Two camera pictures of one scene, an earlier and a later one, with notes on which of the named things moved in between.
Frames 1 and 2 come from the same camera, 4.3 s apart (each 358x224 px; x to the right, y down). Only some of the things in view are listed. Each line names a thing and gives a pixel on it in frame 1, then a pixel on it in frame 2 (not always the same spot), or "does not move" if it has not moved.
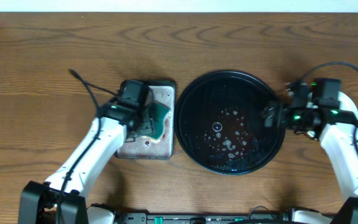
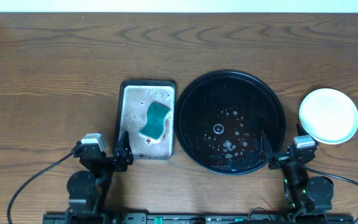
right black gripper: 280,117 → 265,147
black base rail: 261,218 does not move
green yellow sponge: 158,116 does not move
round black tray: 219,123 does not move
